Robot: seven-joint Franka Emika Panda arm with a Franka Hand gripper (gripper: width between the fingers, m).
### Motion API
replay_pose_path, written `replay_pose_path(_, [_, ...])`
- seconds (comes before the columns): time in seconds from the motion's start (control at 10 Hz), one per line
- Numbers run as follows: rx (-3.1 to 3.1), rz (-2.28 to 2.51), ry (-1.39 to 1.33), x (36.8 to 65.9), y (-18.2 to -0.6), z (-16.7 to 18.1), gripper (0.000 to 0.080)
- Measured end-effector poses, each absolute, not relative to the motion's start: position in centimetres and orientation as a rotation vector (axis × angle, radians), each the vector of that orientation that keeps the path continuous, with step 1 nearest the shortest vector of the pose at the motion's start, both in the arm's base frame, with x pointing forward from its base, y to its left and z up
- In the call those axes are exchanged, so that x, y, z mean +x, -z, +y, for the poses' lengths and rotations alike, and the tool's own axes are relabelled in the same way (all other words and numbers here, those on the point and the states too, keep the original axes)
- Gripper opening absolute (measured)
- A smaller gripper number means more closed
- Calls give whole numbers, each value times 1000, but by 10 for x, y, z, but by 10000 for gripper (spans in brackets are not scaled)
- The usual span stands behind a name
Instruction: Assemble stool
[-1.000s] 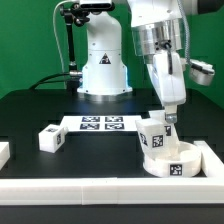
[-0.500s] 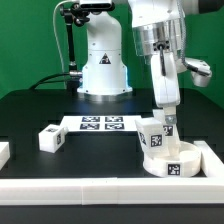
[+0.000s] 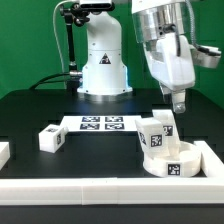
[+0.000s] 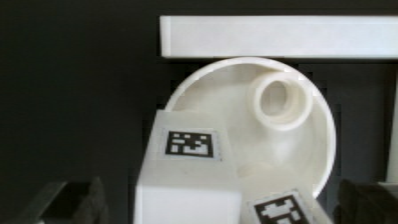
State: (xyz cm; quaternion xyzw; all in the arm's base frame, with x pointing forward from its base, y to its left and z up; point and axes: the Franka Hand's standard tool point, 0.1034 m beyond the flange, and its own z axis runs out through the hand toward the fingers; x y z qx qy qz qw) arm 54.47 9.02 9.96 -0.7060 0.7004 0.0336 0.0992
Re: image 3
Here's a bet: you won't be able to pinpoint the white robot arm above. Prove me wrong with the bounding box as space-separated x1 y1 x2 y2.
79 0 221 113

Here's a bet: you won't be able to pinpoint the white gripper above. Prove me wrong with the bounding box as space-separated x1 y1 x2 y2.
144 33 221 114

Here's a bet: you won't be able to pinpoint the white obstacle frame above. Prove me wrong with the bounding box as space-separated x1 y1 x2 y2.
0 141 224 205

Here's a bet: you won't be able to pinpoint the white marker sheet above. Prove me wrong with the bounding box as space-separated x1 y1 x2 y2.
61 115 140 132

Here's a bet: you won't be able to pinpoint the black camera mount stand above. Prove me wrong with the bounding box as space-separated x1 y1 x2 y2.
59 1 116 92

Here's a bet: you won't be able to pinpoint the black cables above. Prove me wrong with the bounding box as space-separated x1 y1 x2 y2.
29 69 83 90

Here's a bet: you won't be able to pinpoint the white cable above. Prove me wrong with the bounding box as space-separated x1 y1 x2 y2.
52 0 76 73

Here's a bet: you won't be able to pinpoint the white round stool seat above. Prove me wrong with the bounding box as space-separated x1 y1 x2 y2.
143 141 201 178

